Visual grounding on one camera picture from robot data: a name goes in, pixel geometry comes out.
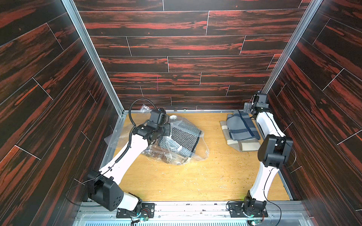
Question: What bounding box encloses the aluminium corner frame post left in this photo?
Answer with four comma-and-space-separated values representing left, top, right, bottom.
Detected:
61, 0, 125, 116

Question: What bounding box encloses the aluminium corner frame post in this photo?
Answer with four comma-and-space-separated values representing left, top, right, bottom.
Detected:
262, 0, 323, 94
61, 0, 125, 116

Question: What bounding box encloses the aluminium corner frame post right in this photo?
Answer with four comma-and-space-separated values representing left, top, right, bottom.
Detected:
262, 0, 323, 94

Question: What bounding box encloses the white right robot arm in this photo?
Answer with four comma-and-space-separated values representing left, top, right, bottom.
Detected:
242, 92, 293, 218

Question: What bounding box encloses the black white herringbone scarf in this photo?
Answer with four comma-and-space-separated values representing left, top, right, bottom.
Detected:
159, 128, 202, 157

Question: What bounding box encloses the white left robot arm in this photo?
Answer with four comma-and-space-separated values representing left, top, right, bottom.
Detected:
86, 108, 171, 216

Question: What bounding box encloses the dark blue grey plaid scarf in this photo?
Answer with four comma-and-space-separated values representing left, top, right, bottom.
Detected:
226, 110, 260, 141

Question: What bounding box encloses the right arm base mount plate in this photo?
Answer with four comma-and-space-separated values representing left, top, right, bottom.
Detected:
226, 201, 269, 218

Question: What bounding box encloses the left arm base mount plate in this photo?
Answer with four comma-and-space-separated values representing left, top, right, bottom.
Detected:
116, 202, 155, 219

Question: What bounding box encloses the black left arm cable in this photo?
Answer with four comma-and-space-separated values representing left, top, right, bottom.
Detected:
107, 98, 157, 171

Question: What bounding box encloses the beige striped scarf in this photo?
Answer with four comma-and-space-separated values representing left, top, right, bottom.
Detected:
220, 121, 261, 152

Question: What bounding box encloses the clear plastic vacuum bag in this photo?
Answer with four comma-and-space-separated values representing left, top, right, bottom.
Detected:
105, 104, 209, 165

